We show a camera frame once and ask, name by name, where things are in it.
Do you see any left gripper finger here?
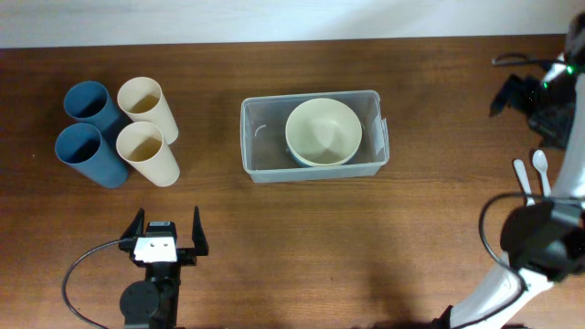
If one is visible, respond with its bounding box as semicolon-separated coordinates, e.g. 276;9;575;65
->
191;207;208;250
121;208;144;239

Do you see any cream cup front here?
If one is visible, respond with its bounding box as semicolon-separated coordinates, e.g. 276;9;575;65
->
115;122;180;187

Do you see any cream cup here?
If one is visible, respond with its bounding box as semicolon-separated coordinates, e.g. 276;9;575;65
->
117;77;179;144
115;122;180;187

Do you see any blue bowl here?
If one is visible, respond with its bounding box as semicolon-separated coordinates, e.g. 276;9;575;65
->
288;149;357;167

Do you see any cream bowl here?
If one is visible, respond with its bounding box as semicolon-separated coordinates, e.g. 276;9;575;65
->
284;98;363;167

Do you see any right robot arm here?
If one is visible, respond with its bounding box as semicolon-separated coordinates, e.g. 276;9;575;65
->
430;14;584;328

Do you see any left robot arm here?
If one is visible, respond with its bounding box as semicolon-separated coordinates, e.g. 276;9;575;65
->
118;208;209;329

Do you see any clear plastic storage container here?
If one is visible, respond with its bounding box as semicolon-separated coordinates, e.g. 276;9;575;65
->
240;90;390;183

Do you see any white plastic spoon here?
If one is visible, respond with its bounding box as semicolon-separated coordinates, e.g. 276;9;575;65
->
531;150;551;196

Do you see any white plastic fork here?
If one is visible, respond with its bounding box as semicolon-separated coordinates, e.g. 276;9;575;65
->
513;159;535;207

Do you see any blue cup front left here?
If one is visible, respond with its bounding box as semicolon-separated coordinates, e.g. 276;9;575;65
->
55;123;129;188

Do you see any blue cup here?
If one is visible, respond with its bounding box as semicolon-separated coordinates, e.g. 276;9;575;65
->
55;123;129;188
63;80;132;148

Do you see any cream cup rear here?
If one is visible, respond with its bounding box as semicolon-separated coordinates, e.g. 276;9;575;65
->
117;77;179;144

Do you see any blue cup rear left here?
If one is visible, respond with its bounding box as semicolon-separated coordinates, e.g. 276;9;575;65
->
63;80;132;148

